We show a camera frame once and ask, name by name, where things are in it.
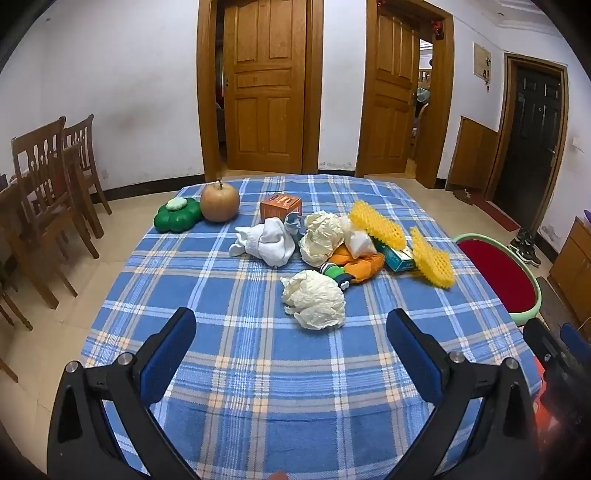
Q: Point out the crumpled white paper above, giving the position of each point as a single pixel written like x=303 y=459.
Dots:
x=314 y=300
x=321 y=237

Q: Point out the white sock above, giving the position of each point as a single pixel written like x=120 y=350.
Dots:
x=265 y=242

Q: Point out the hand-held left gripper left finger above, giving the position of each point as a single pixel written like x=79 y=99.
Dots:
x=168 y=350

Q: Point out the closed wooden door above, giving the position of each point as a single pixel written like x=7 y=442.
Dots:
x=265 y=83

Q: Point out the blue plaid tablecloth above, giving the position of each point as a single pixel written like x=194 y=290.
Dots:
x=258 y=369

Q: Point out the wall light switch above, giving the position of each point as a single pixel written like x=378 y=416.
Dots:
x=578 y=143

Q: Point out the light blue plastic piece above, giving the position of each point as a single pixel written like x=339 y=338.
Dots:
x=293 y=225

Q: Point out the apple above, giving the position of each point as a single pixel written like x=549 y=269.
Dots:
x=219 y=203

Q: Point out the yellow foam fruit net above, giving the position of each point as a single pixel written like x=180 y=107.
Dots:
x=378 y=226
x=431 y=261

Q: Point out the orange toy with green cap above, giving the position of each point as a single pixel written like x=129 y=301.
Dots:
x=364 y=267

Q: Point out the red doormat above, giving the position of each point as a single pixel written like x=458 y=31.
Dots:
x=498 y=212

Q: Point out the wooden wall panel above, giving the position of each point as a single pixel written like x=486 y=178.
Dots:
x=473 y=154

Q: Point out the pair of dark shoes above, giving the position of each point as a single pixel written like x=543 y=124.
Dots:
x=526 y=247

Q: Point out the wooden chair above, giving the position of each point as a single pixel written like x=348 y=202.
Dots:
x=41 y=184
x=83 y=152

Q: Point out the white plastic packet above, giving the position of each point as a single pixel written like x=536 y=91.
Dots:
x=360 y=242

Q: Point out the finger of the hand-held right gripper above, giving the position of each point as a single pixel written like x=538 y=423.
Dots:
x=538 y=339
x=575 y=339

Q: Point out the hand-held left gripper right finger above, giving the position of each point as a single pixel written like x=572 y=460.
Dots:
x=415 y=350

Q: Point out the small orange box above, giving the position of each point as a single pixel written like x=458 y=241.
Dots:
x=277 y=207

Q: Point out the wall plaque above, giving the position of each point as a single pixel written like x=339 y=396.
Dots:
x=481 y=62

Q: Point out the dark entrance door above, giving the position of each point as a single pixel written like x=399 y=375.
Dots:
x=526 y=138

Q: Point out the green clover-shaped toy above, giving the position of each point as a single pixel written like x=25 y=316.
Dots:
x=178 y=216

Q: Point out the teal carton box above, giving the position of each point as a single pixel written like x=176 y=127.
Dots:
x=399 y=258

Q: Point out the open wooden door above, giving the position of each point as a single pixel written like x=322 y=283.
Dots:
x=388 y=92

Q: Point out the wooden cabinet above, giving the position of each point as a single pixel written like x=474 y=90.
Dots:
x=572 y=267

